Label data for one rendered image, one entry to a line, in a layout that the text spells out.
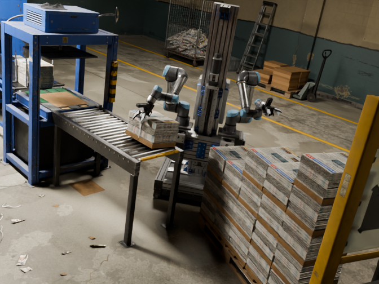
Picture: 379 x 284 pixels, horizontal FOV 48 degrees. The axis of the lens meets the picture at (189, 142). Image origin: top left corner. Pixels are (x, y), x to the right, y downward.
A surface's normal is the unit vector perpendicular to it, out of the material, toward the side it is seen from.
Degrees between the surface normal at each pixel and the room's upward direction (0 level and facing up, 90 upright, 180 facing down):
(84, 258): 0
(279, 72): 90
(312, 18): 90
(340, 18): 90
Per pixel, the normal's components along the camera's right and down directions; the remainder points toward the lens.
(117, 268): 0.14, -0.92
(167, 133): 0.70, 0.36
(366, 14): -0.70, 0.17
